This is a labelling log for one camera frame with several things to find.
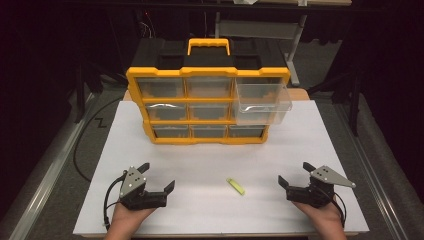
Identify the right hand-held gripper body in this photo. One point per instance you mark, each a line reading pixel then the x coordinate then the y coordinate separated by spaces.
pixel 316 190

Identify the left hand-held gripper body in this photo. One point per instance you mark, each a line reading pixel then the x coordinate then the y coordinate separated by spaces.
pixel 133 181

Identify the small yellow-green stick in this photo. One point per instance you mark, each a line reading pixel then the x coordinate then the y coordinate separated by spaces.
pixel 235 186

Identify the clear plastic drawer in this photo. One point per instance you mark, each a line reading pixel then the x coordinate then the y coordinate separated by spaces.
pixel 263 100

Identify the yellow and black drawer organizer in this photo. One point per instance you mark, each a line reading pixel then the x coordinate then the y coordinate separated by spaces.
pixel 206 71

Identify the person's right hand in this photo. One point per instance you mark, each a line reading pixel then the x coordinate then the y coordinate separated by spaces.
pixel 320 216

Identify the person's left hand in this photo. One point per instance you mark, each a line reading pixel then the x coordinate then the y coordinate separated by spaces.
pixel 130 216

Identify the set of closed clear drawers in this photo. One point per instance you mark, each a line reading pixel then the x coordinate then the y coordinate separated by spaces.
pixel 160 88

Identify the black stand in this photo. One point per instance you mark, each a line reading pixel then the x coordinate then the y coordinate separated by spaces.
pixel 83 90
pixel 353 96

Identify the metal floor rail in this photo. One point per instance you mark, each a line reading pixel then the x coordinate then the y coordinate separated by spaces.
pixel 370 173
pixel 53 170

